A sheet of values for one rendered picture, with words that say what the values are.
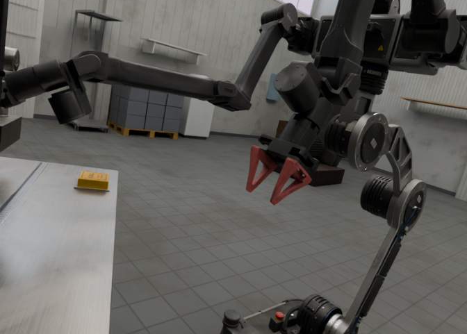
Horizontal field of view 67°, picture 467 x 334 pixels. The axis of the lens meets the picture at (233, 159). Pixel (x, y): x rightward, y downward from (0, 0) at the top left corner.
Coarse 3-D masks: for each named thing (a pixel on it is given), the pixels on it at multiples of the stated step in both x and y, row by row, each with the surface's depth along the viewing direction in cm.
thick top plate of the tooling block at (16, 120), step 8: (0, 120) 80; (8, 120) 82; (16, 120) 86; (0, 128) 76; (8, 128) 80; (16, 128) 87; (0, 136) 76; (8, 136) 81; (16, 136) 88; (0, 144) 76; (8, 144) 82; (0, 152) 77
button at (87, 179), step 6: (84, 174) 89; (90, 174) 90; (96, 174) 91; (102, 174) 92; (108, 174) 93; (78, 180) 85; (84, 180) 86; (90, 180) 86; (96, 180) 87; (102, 180) 87; (78, 186) 86; (84, 186) 86; (90, 186) 86; (96, 186) 87; (102, 186) 87
